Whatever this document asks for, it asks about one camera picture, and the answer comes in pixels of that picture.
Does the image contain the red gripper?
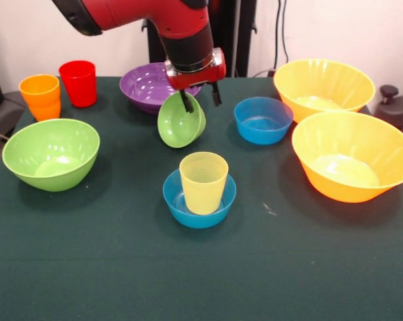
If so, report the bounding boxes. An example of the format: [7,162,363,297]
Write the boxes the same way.
[163,47,228,114]

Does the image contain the small green bowl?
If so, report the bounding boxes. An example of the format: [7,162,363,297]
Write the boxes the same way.
[157,92,207,149]

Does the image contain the yellow cup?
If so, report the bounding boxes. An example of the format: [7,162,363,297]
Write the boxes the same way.
[179,151,230,215]

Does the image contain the blue bowl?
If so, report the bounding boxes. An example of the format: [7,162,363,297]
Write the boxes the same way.
[234,96,295,146]
[162,168,238,229]

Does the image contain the purple bowl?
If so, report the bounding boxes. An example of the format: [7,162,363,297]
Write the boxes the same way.
[118,62,202,116]

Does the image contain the large orange bowl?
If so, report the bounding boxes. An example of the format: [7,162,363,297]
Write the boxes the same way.
[273,58,376,124]
[291,111,403,204]

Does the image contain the red cup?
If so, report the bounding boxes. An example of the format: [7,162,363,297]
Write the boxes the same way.
[58,60,97,108]

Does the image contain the orange cup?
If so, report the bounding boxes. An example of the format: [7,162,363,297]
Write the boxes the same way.
[18,74,62,122]

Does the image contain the large green bowl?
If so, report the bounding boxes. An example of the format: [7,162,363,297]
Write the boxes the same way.
[1,118,101,193]

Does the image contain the dark green table cloth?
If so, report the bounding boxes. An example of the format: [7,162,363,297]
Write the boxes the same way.
[0,76,403,321]

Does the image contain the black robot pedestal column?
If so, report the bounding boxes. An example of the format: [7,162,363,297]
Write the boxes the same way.
[141,0,258,78]

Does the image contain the black wall cable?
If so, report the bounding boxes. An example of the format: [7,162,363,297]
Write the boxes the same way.
[276,0,289,64]

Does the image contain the black pedestal foot with knob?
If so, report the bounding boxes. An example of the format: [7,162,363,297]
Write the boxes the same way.
[375,84,403,133]

